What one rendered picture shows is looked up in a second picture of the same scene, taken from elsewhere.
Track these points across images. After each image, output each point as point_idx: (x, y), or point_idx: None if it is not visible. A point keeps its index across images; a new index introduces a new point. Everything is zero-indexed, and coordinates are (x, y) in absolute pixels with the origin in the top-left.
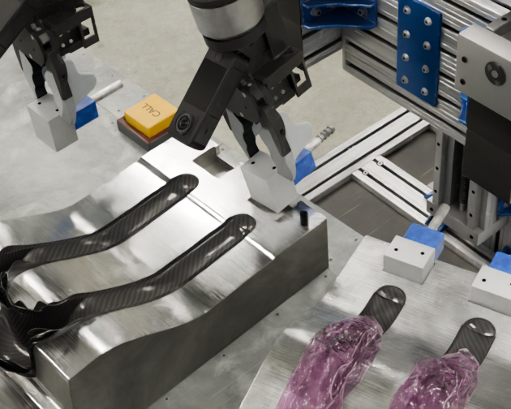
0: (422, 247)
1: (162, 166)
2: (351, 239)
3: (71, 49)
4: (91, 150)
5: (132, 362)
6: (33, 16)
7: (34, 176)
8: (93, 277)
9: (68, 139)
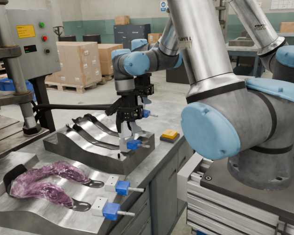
0: (114, 183)
1: (136, 132)
2: (137, 181)
3: (142, 95)
4: (157, 132)
5: (69, 143)
6: (136, 82)
7: (144, 127)
8: (91, 130)
9: None
